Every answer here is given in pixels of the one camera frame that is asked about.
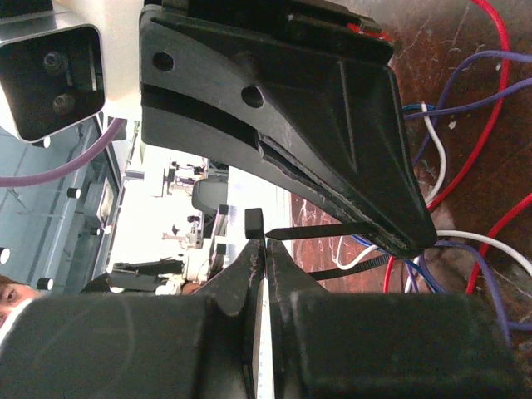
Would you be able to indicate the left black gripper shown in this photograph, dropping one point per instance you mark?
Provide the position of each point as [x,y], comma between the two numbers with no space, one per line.
[309,74]

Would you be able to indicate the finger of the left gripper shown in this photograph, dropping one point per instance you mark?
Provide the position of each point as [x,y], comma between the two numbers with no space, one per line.
[182,123]

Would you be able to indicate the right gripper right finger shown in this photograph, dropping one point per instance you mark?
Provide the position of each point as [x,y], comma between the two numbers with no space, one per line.
[375,345]

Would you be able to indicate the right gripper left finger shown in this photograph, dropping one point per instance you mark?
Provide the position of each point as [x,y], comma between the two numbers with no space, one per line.
[125,345]

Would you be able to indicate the black zip tie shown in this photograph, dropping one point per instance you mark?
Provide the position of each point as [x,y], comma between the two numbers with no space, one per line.
[254,229]

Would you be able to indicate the person in black shirt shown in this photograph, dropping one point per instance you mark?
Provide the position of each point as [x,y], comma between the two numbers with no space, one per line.
[13,293]

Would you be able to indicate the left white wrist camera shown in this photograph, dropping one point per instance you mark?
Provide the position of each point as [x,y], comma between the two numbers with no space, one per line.
[62,62]

